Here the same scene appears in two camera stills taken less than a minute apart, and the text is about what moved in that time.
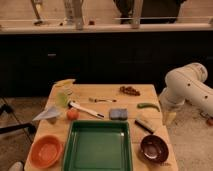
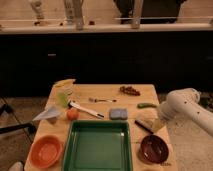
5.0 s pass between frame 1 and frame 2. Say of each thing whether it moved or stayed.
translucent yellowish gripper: moved
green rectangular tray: stayed
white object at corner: stayed
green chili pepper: stayed
